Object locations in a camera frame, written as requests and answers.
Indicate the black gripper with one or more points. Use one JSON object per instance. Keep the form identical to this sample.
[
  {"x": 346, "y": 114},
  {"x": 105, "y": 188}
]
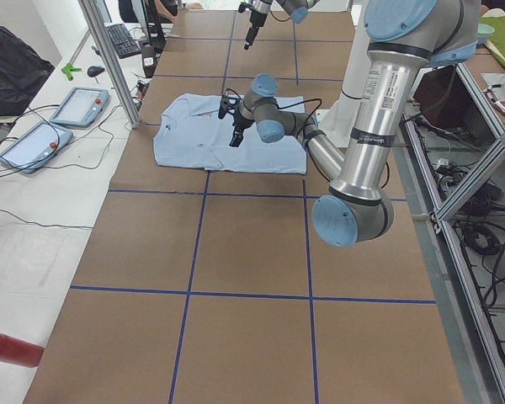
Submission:
[
  {"x": 239, "y": 122},
  {"x": 254, "y": 19}
]

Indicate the light blue t-shirt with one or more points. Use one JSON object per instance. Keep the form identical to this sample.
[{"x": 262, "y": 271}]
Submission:
[{"x": 192, "y": 136}]

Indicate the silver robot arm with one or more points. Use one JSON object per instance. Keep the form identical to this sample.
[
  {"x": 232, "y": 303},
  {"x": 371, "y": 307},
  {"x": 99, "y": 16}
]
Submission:
[
  {"x": 404, "y": 37},
  {"x": 296, "y": 10}
]

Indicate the black box with label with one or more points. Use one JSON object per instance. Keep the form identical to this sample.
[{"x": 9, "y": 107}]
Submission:
[{"x": 149, "y": 60}]

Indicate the black computer keyboard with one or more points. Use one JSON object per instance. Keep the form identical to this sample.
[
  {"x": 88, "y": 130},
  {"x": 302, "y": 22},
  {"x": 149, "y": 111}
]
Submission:
[{"x": 123, "y": 43}]

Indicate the black computer mouse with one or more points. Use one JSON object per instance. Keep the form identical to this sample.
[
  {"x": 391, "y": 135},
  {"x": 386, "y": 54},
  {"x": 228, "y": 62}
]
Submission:
[{"x": 94, "y": 71}]

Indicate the far blue teach pendant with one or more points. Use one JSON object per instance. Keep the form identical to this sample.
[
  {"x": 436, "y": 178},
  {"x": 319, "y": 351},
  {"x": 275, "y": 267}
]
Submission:
[{"x": 81, "y": 107}]

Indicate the blue teach pendant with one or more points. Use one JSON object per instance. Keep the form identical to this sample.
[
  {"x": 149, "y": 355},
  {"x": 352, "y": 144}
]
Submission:
[
  {"x": 36, "y": 147},
  {"x": 81, "y": 107}
]

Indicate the green plastic tool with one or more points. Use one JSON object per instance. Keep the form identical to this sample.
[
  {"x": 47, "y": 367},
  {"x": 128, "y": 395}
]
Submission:
[{"x": 68, "y": 70}]

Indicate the near blue teach pendant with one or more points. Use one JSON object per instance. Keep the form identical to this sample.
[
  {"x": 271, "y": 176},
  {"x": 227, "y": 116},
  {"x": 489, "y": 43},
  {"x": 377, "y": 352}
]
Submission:
[{"x": 36, "y": 147}]

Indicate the person in black jacket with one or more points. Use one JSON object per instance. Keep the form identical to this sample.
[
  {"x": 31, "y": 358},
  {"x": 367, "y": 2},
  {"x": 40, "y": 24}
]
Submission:
[{"x": 22, "y": 73}]

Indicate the red cylinder tube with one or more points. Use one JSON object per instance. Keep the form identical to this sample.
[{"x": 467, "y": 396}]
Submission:
[{"x": 19, "y": 352}]

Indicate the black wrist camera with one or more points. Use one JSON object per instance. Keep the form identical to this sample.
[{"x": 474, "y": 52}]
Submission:
[{"x": 228, "y": 105}]

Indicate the aluminium frame post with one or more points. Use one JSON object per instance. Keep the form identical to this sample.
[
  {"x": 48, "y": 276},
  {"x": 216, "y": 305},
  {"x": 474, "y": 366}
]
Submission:
[{"x": 96, "y": 26}]

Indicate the aluminium lattice frame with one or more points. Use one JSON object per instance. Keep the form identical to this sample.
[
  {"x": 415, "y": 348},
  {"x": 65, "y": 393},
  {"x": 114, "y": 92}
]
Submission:
[{"x": 454, "y": 168}]

